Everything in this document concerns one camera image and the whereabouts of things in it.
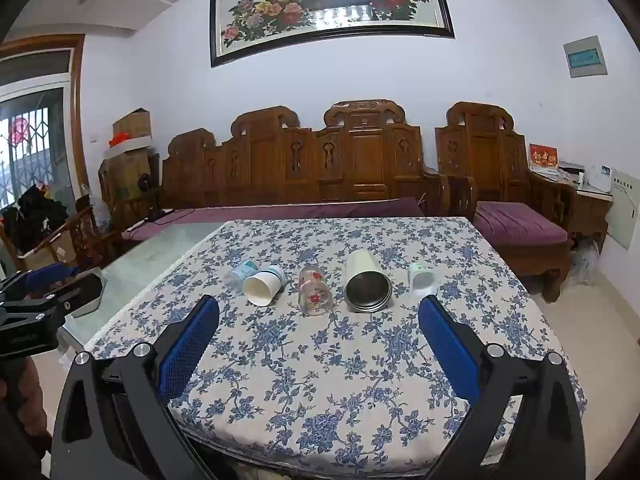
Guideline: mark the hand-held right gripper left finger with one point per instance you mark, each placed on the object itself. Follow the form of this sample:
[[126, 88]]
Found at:
[[190, 345]]

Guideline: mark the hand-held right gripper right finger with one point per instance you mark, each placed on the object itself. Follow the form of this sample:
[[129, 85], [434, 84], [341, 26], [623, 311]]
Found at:
[[447, 350]]

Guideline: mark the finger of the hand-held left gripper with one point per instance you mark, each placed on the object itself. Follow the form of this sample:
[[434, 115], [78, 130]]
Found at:
[[47, 275], [82, 292]]

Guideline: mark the person's left forearm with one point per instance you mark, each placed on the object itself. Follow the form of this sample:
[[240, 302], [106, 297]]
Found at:
[[20, 420]]

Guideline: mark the small white cup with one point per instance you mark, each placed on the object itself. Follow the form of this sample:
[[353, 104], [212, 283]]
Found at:
[[422, 280]]

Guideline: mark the white paper cup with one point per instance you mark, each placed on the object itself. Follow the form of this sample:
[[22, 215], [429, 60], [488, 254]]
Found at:
[[265, 286]]

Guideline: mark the cream steel tumbler cup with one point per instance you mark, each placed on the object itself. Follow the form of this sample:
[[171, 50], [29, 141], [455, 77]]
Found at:
[[367, 282]]

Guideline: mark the floral print glass cup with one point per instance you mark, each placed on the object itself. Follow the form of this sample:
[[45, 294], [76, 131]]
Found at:
[[315, 291]]

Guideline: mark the pile of dark clothes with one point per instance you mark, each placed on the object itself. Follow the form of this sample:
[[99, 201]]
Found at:
[[32, 222]]

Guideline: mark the wooden chair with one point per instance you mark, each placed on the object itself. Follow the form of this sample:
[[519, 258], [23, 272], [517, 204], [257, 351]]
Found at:
[[82, 232]]

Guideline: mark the small clear plastic bottle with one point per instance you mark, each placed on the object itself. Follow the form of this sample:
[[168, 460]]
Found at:
[[239, 275]]

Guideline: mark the large cardboard box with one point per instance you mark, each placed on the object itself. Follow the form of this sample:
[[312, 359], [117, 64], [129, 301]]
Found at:
[[125, 175]]

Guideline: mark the blue floral tablecloth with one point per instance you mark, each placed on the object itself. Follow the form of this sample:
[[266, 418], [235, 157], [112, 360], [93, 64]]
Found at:
[[310, 385]]

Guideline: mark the window with metal grille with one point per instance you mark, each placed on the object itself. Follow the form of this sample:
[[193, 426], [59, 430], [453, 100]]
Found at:
[[30, 145]]

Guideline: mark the square purple seat cushion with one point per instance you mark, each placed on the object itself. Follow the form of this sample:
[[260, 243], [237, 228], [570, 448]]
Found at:
[[517, 222]]

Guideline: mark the long purple seat cushion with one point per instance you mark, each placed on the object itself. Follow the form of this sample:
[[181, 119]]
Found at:
[[280, 212]]

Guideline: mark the clear plastic bag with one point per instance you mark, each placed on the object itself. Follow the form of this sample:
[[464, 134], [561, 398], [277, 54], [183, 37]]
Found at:
[[585, 265]]

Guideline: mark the small brown cardboard box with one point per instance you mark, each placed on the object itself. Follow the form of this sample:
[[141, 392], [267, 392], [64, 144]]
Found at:
[[132, 122]]

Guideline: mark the carved wooden armchair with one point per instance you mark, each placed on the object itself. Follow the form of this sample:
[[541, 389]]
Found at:
[[500, 160]]

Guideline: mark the wooden side table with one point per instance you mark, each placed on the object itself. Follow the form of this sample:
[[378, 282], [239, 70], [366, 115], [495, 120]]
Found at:
[[592, 215]]

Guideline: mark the red gift box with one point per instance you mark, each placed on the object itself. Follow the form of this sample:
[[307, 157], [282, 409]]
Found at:
[[543, 157]]

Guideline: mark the white box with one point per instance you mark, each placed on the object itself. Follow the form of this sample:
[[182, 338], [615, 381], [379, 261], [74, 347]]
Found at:
[[590, 175]]

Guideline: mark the carved wooden sofa bench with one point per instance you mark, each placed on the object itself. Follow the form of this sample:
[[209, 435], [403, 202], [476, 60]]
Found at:
[[325, 160]]

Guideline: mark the framed peacock flower painting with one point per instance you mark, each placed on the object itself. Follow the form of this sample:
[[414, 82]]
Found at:
[[330, 0]]

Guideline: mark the white wall cabinet door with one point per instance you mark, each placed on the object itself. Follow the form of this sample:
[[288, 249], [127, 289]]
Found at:
[[625, 210]]

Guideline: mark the grey wall electrical panel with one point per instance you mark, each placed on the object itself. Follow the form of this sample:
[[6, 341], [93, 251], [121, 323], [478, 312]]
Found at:
[[585, 57]]

